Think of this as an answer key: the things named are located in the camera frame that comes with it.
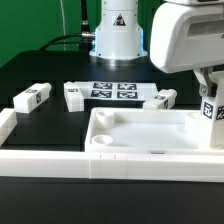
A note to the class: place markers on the white marker base sheet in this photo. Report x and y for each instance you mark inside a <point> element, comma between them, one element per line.
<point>113,90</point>

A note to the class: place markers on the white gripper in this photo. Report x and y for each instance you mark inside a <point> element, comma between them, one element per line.
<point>187,37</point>

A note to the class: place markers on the white U-shaped obstacle frame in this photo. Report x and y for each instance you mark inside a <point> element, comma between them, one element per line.
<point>97,165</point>

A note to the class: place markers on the white desk top tray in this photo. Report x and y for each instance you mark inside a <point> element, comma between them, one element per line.
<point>140,131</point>

